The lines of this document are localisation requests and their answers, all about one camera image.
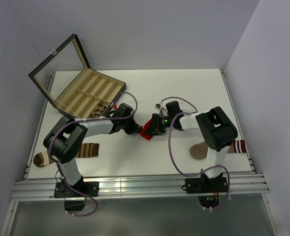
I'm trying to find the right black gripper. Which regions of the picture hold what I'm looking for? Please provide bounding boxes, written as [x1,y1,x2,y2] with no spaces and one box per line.
[144,113,174,136]

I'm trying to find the red christmas sock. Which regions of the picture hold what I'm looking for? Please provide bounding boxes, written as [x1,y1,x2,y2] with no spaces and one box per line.
[139,119,153,140]

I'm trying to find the tan argyle sock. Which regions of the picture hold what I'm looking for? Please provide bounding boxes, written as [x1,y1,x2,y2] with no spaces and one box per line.
[88,103,107,118]

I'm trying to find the black compartment display box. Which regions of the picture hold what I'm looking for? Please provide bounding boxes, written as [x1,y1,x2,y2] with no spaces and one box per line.
[28,34,126,118]

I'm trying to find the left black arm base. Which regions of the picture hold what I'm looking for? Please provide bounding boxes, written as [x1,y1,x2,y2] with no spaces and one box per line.
[53,181,99,212]

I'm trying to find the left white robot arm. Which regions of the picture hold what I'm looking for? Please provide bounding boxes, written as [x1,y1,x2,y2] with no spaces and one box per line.
[43,103,142,196]

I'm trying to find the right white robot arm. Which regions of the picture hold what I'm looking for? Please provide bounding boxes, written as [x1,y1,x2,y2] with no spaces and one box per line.
[144,101,238,192]

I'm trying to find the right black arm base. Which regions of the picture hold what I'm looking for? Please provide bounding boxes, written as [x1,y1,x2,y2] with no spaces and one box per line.
[181,173,229,210]

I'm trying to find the tan sock maroon stripes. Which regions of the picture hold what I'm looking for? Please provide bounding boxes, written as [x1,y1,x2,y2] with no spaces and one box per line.
[190,140,247,160]

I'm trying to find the brown striped sock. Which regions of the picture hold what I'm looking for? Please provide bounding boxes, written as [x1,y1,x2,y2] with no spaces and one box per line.
[33,143,99,167]

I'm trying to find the aluminium frame rail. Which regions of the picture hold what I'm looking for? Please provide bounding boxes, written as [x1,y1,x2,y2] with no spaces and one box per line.
[10,174,269,202]

